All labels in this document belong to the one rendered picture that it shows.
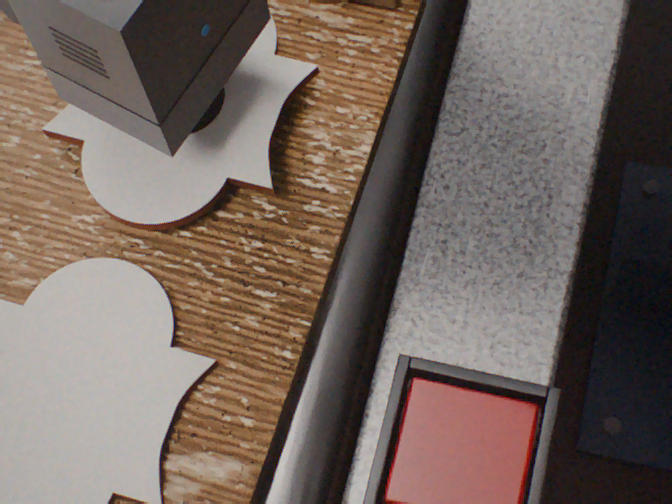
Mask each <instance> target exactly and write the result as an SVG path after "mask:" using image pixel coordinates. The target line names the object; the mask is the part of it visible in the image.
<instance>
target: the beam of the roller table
mask: <svg viewBox="0 0 672 504"><path fill-rule="evenodd" d="M632 1H633V0H468V2H466V6H465V11H464V15H463V19H462V23H461V28H460V32H459V36H458V40H457V45H456V49H455V53H454V57H453V58H452V62H451V66H450V70H449V74H448V78H447V83H446V87H445V91H444V95H443V100H442V104H441V108H440V112H439V116H438V121H437V125H435V129H434V133H433V137H432V142H431V146H430V150H429V153H428V157H427V161H426V166H425V170H424V174H423V178H422V182H421V187H420V191H419V195H418V199H417V203H415V207H414V212H413V216H412V220H411V224H410V228H409V233H408V237H407V241H406V245H405V249H404V253H403V258H402V262H401V266H400V270H399V274H398V279H397V283H396V287H395V291H394V295H392V299H391V304H390V308H389V312H388V315H387V319H386V323H385V328H384V332H383V336H382V340H381V344H380V349H379V353H378V357H377V361H376V365H375V370H374V374H373V378H372V382H371V386H370V391H369V395H367V399H366V403H365V407H364V412H363V416H362V420H361V424H360V428H359V433H358V437H357V441H356V445H355V450H354V454H353V458H352V462H351V466H350V471H349V475H348V478H347V482H346V487H344V491H343V495H342V499H341V504H362V503H363V498H364V494H365V490H367V486H368V481H369V476H370V472H371V468H372V463H373V459H374V455H375V451H376V446H377V442H378V438H379V434H380V430H381V425H382V420H383V416H384V412H385V407H386V403H387V399H388V395H389V391H390V386H392V382H393V378H394V374H395V370H396V364H397V360H398V356H399V355H400V354H404V355H409V356H410V357H419V358H424V359H429V360H433V361H439V362H444V363H448V364H453V365H459V367H463V368H468V369H473V370H478V371H483V372H487V373H492V374H498V375H502V376H507V377H512V378H517V379H522V380H527V382H531V383H537V384H542V385H546V386H548V388H549V387H556V382H557V375H558V370H559V365H560V360H561V354H562V349H563V344H564V339H565V333H566V328H567V323H568V318H569V311H570V306H571V301H572V295H573V290H574V285H575V280H577V274H578V269H579V264H580V259H581V253H582V247H583V242H584V237H585V231H586V226H587V221H588V216H589V210H590V205H591V200H592V196H593V195H594V189H595V183H596V178H597V173H598V167H599V162H600V157H601V151H602V146H603V141H604V136H606V130H607V125H608V119H609V113H610V108H611V103H612V98H613V92H614V87H615V82H617V76H618V71H619V66H620V60H621V54H622V49H623V43H624V38H625V33H627V27H628V22H629V17H630V11H631V6H632Z"/></svg>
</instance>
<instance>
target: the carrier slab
mask: <svg viewBox="0 0 672 504"><path fill-rule="evenodd" d="M268 5H269V9H270V14H271V15H272V18H273V21H274V25H275V29H276V33H277V41H278V52H277V55H278V56H283V58H288V59H292V60H296V61H300V62H306V63H310V64H314V65H318V70H319V73H318V74H317V75H316V77H315V78H314V79H313V80H312V81H310V82H309V83H308V84H307V85H306V86H305V87H304V88H303V89H302V90H300V91H299V92H298V93H297V94H296V95H295V98H294V99H293V100H292V101H291V102H290V104H289V105H288V107H287V108H286V110H285V112H284V114H283V117H282V121H281V123H280V126H279V129H277V131H276V134H275V137H274V139H273V143H272V146H271V152H270V170H271V179H272V186H273V192H274V195H271V194H267V193H263V192H259V191H255V190H251V189H247V188H243V187H239V186H235V184H230V183H229V185H228V188H227V190H226V191H225V193H224V194H223V196H222V197H221V198H220V200H219V201H218V202H217V203H216V204H215V205H214V206H213V207H212V208H211V210H210V211H207V212H206V213H205V214H204V215H202V216H200V217H199V218H197V219H195V220H193V221H192V222H188V223H186V224H183V225H181V226H177V227H173V228H167V229H158V230H150V229H140V228H136V227H132V226H128V225H125V224H123V223H121V222H119V221H117V220H115V219H114V218H111V217H110V216H109V215H107V214H106V213H105V212H104V210H103V209H102V208H101V207H100V206H99V205H98V203H97V202H95V200H94V199H93V197H92V195H91V194H90V192H89V189H88V187H87V185H86V182H85V179H84V176H83V169H82V154H83V148H84V145H79V144H75V143H71V142H67V141H63V140H59V139H55V138H50V137H46V136H45V133H44V132H43V130H42V128H43V127H44V126H45V125H46V124H48V123H49V122H50V121H51V120H53V119H54V118H56V117H57V116H58V114H59V113H60V112H61V111H62V110H63V109H64V108H65V107H66V106H67V105H68V103H67V102H65V101H63V100H61V99H60V98H59V95H58V93H57V92H56V90H54V88H53V86H52V84H51V82H50V80H49V78H48V76H47V74H46V72H45V70H44V68H43V66H40V65H41V61H40V59H39V57H38V55H37V54H36V52H35V50H34V48H33V45H32V43H31V42H30V41H29V39H28V38H27V36H26V34H25V31H24V29H23V27H22V25H19V24H14V23H12V22H11V21H10V19H9V17H8V16H7V15H5V14H4V13H3V12H2V11H1V10H0V300H4V301H8V302H11V303H15V304H19V305H23V306H24V305H25V303H26V301H27V299H28V298H29V297H30V295H31V294H33V291H34V290H35V289H36V288H37V287H38V286H39V285H40V284H41V283H42V282H43V281H44V280H45V279H46V278H48V277H50V276H51V275H52V274H54V272H55V271H57V270H59V269H60V268H63V267H65V266H67V265H70V264H72V263H75V262H80V261H83V260H88V259H98V258H108V259H117V260H121V261H125V262H128V263H132V264H134V265H136V266H138V267H140V268H142V269H143V270H145V271H146V272H147V273H150V274H151V275H152V277H153V278H154V279H155V280H156V281H157V282H158V283H159V285H160V286H161V287H162V289H163V290H164V292H165V294H166V296H167V297H168V300H170V302H169V303H171V305H172V307H173V310H174V314H175V318H176V341H175V347H174V348H175V349H178V350H182V351H185V352H189V353H193V354H197V355H200V356H204V357H207V358H211V359H215V360H217V361H218V363H219V365H218V367H217V368H216V369H215V370H213V371H212V372H211V373H210V374H209V375H208V376H207V377H206V378H205V379H204V380H203V381H202V382H201V383H200V384H199V386H198V387H197V388H196V389H194V390H193V391H192V393H191V394H190V395H189V396H188V398H187V399H186V400H185V402H184V404H183V406H182V408H181V409H180V412H179V414H178V415H177V417H176V420H175V423H174V426H173V429H172V431H171V434H170V437H169V440H168V443H167V446H166V448H165V452H164V458H163V459H162V489H163V500H164V504H257V501H258V497H259V494H260V491H261V488H262V485H264V481H265V478H266V475H267V472H268V469H269V467H270V463H271V460H272V457H273V454H274V451H275V448H276V444H277V441H278V438H279V435H280V432H282V428H283V425H284V422H285V420H286V417H287V414H288V411H289V407H290V404H291V401H292V398H293V395H294V392H295V388H296V385H297V382H298V379H299V377H300V374H302V371H303V367H304V364H305V361H306V358H307V355H308V352H309V349H310V345H311V342H312V339H313V336H314V334H315V331H316V328H317V324H318V321H319V318H320V315H321V312H322V309H324V306H325V303H326V299H327V296H328V293H329V291H330V288H331V285H332V282H333V278H334V275H335V272H336V269H337V266H338V263H339V260H340V257H341V253H342V250H343V247H344V245H345V242H347V239H348V236H349V233H350V229H351V226H352V223H353V220H354V217H355V214H356V211H357V207H358V204H359V202H360V199H361V196H362V193H363V190H364V187H365V183H366V180H367V177H368V174H369V171H371V168H372V165H373V162H374V159H375V156H376V153H377V150H378V147H379V144H380V141H381V137H382V134H383V131H384V128H385V125H386V122H387V119H388V116H389V113H390V110H392V107H393V104H394V101H395V98H396V94H397V91H398V88H399V85H400V82H401V79H402V75H403V72H404V70H405V67H406V64H407V61H408V57H409V54H410V51H412V48H413V45H414V42H415V38H416V35H417V32H418V29H419V27H420V24H421V20H422V17H423V14H424V11H425V8H426V0H398V5H397V7H396V8H386V7H382V6H378V5H374V4H370V3H365V1H362V0H268Z"/></svg>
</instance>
